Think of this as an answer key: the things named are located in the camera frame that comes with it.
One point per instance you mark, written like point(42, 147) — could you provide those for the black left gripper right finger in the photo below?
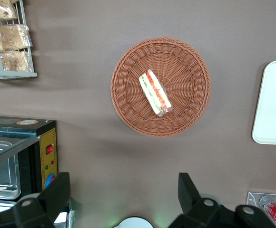
point(188, 192)

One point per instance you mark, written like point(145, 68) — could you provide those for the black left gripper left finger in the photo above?
point(54, 192)

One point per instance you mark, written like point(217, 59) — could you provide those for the triangle sandwich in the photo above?
point(154, 92)

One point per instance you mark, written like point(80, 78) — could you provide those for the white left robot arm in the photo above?
point(134, 223)

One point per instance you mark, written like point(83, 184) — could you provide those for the round brown wicker basket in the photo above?
point(180, 107)

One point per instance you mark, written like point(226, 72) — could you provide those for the tray of packaged snacks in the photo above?
point(9, 74)

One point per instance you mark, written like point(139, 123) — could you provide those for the black yellow food warmer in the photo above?
point(48, 140)

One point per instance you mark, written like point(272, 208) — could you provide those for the steel warmer pan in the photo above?
point(2, 183)

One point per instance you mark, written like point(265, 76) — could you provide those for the clear acrylic bottle rack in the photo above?
point(252, 198)

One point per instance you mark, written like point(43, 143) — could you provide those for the clear bag of crisp snack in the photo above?
point(13, 36)
point(2, 9)
point(16, 61)

